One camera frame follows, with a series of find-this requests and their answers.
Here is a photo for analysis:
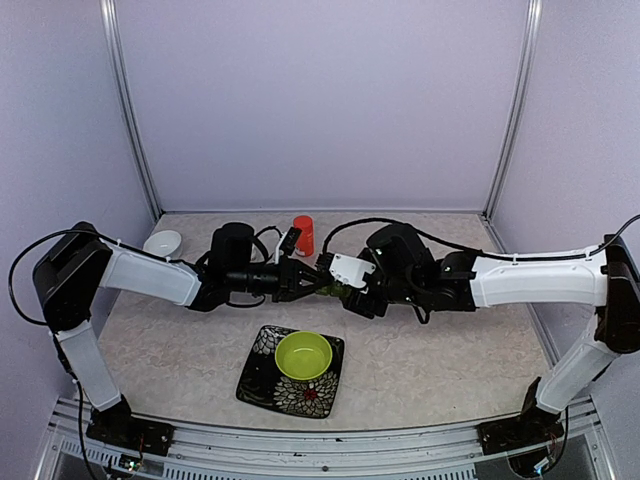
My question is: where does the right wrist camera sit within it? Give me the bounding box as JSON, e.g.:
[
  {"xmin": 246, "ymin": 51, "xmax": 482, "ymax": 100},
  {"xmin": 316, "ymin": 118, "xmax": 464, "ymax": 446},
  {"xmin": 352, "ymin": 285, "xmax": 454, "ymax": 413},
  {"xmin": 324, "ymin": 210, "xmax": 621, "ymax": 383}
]
[{"xmin": 315, "ymin": 252, "xmax": 333, "ymax": 272}]

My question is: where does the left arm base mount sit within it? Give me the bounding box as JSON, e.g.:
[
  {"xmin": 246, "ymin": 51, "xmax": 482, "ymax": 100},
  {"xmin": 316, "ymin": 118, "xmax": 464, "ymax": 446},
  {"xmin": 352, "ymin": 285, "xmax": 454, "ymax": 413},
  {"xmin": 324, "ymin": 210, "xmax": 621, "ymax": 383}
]
[{"xmin": 86, "ymin": 415, "xmax": 175, "ymax": 457}]

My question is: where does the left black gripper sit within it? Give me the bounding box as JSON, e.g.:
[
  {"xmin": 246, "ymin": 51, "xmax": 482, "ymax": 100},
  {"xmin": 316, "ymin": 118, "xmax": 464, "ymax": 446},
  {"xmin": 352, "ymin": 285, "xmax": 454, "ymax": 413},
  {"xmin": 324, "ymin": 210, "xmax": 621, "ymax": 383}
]
[{"xmin": 228, "ymin": 255, "xmax": 330, "ymax": 303}]

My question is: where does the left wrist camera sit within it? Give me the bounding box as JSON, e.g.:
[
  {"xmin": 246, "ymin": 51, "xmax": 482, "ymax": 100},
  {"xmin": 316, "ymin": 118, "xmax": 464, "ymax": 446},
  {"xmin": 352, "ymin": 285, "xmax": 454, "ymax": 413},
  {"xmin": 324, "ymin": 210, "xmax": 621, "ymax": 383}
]
[{"xmin": 279, "ymin": 227, "xmax": 302, "ymax": 255}]

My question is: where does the aluminium frame post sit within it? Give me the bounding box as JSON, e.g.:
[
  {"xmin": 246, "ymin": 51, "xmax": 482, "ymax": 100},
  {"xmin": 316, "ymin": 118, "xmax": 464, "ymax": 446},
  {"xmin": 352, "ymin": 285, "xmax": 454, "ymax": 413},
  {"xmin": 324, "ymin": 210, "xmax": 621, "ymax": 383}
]
[
  {"xmin": 99, "ymin": 0, "xmax": 164, "ymax": 222},
  {"xmin": 483, "ymin": 0, "xmax": 543, "ymax": 223}
]

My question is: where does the black floral square plate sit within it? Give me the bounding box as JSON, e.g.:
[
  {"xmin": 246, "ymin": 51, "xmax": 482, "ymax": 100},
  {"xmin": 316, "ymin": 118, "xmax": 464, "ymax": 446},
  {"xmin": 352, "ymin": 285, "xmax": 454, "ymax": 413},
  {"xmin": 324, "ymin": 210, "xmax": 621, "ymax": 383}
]
[{"xmin": 236, "ymin": 325, "xmax": 345, "ymax": 419}]

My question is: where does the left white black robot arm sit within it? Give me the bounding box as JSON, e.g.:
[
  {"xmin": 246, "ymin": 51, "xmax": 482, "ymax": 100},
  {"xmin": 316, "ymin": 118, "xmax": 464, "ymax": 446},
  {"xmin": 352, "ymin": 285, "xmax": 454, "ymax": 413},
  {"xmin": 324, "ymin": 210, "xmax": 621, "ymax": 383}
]
[{"xmin": 18, "ymin": 222, "xmax": 332, "ymax": 445}]

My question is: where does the right aluminium frame post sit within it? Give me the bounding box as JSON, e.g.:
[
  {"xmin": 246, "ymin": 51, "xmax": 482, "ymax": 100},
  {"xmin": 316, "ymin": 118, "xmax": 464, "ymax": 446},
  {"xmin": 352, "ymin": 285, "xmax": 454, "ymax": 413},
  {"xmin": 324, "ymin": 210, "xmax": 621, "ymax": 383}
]
[{"xmin": 483, "ymin": 0, "xmax": 543, "ymax": 223}]

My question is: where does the front aluminium rail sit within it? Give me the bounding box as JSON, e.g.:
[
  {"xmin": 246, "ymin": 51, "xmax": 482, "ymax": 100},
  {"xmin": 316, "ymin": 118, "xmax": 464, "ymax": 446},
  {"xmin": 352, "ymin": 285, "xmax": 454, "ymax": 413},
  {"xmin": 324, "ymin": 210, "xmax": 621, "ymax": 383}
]
[{"xmin": 36, "ymin": 398, "xmax": 616, "ymax": 479}]

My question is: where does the white ceramic bowl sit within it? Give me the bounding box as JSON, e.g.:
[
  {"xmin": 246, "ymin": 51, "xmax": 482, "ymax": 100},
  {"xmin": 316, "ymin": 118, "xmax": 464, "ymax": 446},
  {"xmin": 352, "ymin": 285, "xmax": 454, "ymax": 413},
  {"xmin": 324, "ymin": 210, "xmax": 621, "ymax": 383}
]
[{"xmin": 143, "ymin": 230, "xmax": 183, "ymax": 260}]

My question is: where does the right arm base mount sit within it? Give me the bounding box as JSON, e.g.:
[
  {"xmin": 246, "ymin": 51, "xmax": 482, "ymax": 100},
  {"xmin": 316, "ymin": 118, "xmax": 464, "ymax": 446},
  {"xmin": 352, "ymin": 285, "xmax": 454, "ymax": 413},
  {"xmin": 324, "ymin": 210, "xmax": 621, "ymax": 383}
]
[{"xmin": 477, "ymin": 407, "xmax": 565, "ymax": 455}]

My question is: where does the lime green bowl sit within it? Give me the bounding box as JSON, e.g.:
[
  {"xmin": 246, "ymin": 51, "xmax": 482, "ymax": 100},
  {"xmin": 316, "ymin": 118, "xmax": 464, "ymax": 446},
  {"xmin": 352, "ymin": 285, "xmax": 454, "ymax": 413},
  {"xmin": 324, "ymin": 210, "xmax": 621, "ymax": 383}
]
[{"xmin": 274, "ymin": 331, "xmax": 333, "ymax": 381}]

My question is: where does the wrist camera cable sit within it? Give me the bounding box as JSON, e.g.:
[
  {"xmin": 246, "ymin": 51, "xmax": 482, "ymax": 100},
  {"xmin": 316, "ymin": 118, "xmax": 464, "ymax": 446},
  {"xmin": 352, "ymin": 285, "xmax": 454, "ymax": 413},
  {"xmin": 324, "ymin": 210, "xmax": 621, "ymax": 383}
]
[
  {"xmin": 319, "ymin": 216, "xmax": 481, "ymax": 261},
  {"xmin": 252, "ymin": 226, "xmax": 286, "ymax": 261}
]

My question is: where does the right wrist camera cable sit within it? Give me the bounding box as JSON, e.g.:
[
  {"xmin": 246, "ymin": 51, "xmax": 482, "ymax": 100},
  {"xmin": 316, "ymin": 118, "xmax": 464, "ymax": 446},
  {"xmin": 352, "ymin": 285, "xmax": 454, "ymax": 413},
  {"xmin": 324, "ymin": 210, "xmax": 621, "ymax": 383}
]
[{"xmin": 319, "ymin": 216, "xmax": 481, "ymax": 261}]

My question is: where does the red pill bottle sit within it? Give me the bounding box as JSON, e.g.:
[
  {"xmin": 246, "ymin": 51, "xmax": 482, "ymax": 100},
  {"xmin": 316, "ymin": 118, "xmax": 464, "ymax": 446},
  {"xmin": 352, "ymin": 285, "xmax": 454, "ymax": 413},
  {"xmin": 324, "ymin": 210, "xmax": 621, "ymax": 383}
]
[{"xmin": 293, "ymin": 215, "xmax": 315, "ymax": 257}]

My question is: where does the green pill organizer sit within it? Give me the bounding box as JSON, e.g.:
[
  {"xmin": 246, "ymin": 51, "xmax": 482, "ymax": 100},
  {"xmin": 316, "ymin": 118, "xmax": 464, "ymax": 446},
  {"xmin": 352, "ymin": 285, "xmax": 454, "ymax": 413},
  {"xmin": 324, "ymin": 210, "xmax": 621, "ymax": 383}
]
[{"xmin": 316, "ymin": 282, "xmax": 353, "ymax": 299}]

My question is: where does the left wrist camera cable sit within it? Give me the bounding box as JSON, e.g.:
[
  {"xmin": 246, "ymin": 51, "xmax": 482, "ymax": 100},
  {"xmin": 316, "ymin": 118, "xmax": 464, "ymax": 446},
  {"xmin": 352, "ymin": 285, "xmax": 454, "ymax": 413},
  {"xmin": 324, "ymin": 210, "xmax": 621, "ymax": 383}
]
[{"xmin": 252, "ymin": 226, "xmax": 286, "ymax": 261}]

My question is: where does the left aluminium frame post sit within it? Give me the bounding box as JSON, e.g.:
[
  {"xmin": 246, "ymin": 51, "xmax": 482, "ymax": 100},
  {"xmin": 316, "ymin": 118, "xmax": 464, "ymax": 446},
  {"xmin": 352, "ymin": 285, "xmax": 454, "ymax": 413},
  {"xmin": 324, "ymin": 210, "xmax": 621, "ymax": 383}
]
[{"xmin": 99, "ymin": 0, "xmax": 164, "ymax": 222}]

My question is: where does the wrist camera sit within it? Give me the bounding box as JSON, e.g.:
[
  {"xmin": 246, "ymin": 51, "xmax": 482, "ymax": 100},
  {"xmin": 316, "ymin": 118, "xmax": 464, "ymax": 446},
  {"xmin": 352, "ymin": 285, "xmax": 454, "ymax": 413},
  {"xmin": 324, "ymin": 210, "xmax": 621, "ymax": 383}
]
[
  {"xmin": 315, "ymin": 252, "xmax": 333, "ymax": 272},
  {"xmin": 279, "ymin": 227, "xmax": 302, "ymax": 255}
]

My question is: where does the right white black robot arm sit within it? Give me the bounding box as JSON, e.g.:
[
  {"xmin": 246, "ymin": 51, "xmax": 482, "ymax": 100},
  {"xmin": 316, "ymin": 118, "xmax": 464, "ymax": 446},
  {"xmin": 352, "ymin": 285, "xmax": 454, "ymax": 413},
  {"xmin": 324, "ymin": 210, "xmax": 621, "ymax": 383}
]
[{"xmin": 329, "ymin": 222, "xmax": 639, "ymax": 444}]

